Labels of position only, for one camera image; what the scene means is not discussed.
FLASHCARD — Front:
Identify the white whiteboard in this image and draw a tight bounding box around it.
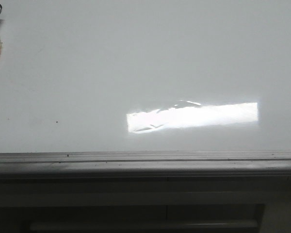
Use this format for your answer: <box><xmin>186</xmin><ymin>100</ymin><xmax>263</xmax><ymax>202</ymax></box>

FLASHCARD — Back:
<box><xmin>0</xmin><ymin>0</ymin><xmax>291</xmax><ymax>153</ymax></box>

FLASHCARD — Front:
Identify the grey aluminium marker tray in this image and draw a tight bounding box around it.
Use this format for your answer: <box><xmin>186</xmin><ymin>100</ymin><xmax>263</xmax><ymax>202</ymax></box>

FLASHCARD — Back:
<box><xmin>0</xmin><ymin>150</ymin><xmax>291</xmax><ymax>180</ymax></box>

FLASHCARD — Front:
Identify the grey cabinet below whiteboard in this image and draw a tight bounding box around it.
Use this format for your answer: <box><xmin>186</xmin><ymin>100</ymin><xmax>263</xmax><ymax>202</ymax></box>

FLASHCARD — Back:
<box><xmin>0</xmin><ymin>177</ymin><xmax>291</xmax><ymax>233</ymax></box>

